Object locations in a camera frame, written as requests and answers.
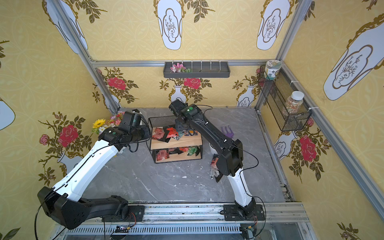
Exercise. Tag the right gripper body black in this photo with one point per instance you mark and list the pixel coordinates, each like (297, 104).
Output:
(182, 126)

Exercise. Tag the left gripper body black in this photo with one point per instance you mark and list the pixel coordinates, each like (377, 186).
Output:
(144, 132)

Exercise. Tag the black red tea bag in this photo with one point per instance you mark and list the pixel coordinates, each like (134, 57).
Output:
(170, 133)

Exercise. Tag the black wire two-tier shelf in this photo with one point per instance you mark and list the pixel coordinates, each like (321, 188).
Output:
(178, 147)

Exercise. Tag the red earl grey tea bag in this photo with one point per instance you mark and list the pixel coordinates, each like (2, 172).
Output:
(214, 162)

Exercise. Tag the silver black tea bag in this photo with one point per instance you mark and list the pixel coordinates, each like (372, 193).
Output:
(216, 174)

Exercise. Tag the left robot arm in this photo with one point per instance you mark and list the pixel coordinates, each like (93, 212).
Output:
(64, 202)

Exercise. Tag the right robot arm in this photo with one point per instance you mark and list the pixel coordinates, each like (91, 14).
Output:
(230, 161)

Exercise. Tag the green tea bag lower shelf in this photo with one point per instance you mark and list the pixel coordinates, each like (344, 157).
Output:
(194, 151)

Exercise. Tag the red tea bag lower shelf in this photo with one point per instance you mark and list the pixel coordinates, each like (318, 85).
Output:
(162, 155)

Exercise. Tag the flower bouquet white fence planter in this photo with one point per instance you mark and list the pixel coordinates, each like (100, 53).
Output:
(102, 124)

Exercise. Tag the pink flowers in tray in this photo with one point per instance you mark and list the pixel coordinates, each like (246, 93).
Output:
(179, 68)

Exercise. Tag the purple garden fork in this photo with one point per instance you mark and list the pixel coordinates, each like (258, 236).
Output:
(227, 131)

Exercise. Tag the green label jar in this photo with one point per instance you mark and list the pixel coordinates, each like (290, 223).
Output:
(272, 69)

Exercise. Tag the small circuit board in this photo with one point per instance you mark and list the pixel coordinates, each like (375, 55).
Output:
(122, 229)

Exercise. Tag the glass jar white lid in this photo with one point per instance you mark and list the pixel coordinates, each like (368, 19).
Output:
(294, 102)

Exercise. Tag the dark wall tray shelf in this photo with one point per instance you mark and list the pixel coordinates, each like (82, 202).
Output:
(200, 69)

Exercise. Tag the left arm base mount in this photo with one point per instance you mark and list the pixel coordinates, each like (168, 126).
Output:
(132, 213)

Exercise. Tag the black wire wall basket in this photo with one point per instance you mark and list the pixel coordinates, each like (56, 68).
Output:
(275, 94)

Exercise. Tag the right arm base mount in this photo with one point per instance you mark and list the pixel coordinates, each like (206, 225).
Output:
(238, 213)

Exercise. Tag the aluminium rail front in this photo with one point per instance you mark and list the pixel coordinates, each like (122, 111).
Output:
(289, 212)

